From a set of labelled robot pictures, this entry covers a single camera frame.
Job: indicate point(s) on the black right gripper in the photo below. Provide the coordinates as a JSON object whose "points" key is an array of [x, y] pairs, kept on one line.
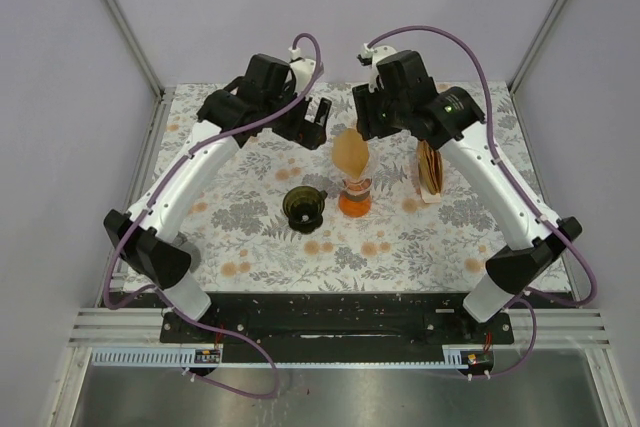
{"points": [[366, 124]]}

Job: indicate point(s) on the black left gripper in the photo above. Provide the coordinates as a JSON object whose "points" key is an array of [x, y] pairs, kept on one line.
{"points": [[308, 134]]}

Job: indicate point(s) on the brown paper coffee filter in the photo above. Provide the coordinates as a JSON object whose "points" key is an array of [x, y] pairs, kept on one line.
{"points": [[350, 153]]}

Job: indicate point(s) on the clear glass dripper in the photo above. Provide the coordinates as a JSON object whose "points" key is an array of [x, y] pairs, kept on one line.
{"points": [[364, 181]]}

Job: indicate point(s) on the orange coffee filter box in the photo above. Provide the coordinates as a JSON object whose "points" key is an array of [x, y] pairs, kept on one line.
{"points": [[429, 172]]}

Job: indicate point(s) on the green glass dripper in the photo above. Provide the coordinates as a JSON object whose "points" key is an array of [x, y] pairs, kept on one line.
{"points": [[303, 206]]}

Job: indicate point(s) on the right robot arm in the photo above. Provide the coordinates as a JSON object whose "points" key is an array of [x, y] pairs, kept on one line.
{"points": [[535, 235]]}

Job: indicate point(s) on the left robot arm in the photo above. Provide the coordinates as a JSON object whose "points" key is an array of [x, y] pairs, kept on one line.
{"points": [[144, 235]]}

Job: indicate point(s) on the stack of brown filters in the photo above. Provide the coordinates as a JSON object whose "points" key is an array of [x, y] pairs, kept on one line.
{"points": [[432, 167]]}

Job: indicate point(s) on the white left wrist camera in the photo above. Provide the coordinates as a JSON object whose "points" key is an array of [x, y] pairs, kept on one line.
{"points": [[303, 69]]}

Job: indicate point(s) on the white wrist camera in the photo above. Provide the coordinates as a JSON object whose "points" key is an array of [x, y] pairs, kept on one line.
{"points": [[370, 57], [303, 69]]}

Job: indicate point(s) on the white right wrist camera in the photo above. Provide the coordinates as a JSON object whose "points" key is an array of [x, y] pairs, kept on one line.
{"points": [[370, 57]]}

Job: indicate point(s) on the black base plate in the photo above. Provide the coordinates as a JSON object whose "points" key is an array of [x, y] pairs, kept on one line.
{"points": [[344, 326]]}

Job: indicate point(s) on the white slotted cable duct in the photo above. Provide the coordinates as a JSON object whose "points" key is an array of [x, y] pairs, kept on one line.
{"points": [[191, 358]]}

